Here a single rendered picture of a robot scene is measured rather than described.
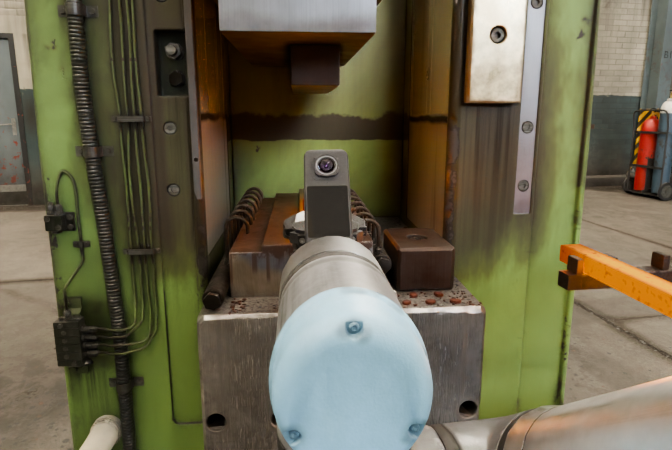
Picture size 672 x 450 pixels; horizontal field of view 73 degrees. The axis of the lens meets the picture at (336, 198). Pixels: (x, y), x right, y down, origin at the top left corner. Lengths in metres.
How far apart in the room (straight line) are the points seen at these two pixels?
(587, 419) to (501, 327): 0.65
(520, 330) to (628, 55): 8.05
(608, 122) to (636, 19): 1.61
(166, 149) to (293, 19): 0.31
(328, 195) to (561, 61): 0.55
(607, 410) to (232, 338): 0.46
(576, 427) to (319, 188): 0.29
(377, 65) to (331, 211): 0.71
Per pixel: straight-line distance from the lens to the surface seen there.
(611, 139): 8.71
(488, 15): 0.81
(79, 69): 0.81
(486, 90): 0.79
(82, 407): 0.98
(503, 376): 0.97
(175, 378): 0.91
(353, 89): 1.10
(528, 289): 0.92
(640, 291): 0.59
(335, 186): 0.45
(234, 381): 0.66
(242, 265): 0.65
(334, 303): 0.27
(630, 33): 8.88
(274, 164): 1.10
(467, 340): 0.67
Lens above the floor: 1.17
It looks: 10 degrees down
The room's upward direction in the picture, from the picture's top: straight up
